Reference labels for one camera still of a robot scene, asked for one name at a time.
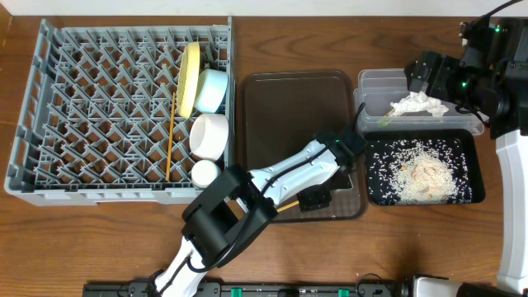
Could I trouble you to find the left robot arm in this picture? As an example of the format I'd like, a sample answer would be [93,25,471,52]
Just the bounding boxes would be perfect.
[152,128,367,296]

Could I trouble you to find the white pink bowl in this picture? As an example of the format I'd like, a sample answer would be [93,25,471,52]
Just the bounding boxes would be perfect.
[189,114,229,161]

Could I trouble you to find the yellow round plate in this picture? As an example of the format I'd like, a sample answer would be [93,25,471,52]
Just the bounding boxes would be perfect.
[177,42,200,119]

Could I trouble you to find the yellow green snack wrapper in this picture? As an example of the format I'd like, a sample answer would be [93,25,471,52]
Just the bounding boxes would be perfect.
[377,110,394,127]

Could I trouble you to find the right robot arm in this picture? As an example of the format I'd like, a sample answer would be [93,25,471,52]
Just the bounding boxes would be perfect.
[404,15,527,296]

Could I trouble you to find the black waste tray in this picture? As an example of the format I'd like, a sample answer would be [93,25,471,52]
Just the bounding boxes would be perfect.
[362,129,486,206]

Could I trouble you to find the dark brown serving tray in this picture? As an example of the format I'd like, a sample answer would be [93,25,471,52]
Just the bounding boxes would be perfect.
[238,70,368,224]

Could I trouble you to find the wooden chopstick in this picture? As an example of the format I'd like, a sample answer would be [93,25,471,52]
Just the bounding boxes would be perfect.
[276,200,299,213]
[165,92,176,182]

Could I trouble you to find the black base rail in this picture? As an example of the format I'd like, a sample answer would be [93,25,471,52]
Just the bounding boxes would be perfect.
[82,274,528,297]

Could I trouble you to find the white paper napkin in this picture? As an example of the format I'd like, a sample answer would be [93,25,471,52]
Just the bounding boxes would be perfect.
[388,92,449,117]

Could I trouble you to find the clear plastic waste bin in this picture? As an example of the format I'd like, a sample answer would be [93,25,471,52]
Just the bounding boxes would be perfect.
[354,68,485,135]

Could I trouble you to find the grey plastic dishwasher rack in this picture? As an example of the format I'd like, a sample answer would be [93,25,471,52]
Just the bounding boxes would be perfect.
[4,21,236,206]

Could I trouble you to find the rice food scraps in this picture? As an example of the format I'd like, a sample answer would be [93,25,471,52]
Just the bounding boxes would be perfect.
[365,139,474,205]

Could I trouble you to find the light blue bowl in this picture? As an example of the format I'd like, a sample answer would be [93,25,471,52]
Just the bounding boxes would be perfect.
[194,68,229,113]

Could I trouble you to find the small white cup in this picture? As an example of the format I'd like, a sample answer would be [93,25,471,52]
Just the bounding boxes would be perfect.
[191,160,221,189]

